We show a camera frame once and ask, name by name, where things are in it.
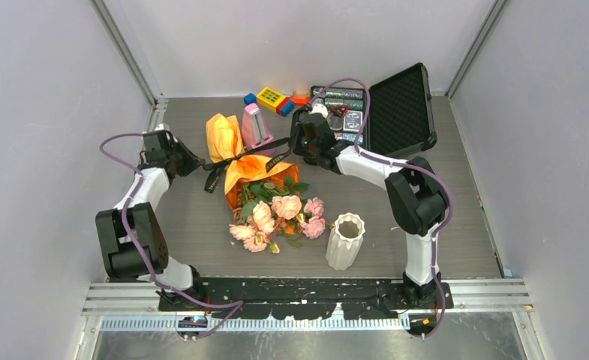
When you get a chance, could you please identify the black printed ribbon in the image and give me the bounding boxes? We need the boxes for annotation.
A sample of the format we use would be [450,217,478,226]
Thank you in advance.
[202,137,293,194]

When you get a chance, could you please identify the pink metronome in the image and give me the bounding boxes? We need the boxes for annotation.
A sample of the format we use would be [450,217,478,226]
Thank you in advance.
[241,103,274,152]

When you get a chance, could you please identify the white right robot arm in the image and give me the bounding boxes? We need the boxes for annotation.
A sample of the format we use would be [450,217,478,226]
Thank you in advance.
[290,107,453,309]

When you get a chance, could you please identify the white ribbed vase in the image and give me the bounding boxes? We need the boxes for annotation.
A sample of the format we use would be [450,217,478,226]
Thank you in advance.
[326,212,365,271]

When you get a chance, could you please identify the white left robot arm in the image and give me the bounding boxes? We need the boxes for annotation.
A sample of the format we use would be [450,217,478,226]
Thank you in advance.
[95,124,206,311]

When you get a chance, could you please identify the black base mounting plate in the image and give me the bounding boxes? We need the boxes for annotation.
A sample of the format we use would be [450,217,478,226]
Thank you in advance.
[156,277,453,320]

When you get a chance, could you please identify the orange toy piece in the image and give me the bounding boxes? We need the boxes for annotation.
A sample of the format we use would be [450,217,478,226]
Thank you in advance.
[290,89,311,107]

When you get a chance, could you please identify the blue toy block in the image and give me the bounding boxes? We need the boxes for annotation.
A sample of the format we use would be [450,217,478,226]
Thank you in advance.
[243,93,257,106]

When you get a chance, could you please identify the black open poker case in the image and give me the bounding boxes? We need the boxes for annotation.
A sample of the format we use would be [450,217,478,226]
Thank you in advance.
[311,62,437,158]

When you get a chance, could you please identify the yellow toy block house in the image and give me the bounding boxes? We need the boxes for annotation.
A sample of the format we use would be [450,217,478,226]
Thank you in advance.
[256,87,295,117]

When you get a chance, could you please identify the orange flower bouquet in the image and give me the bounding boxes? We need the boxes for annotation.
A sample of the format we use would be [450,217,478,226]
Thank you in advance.
[206,114,328,254]

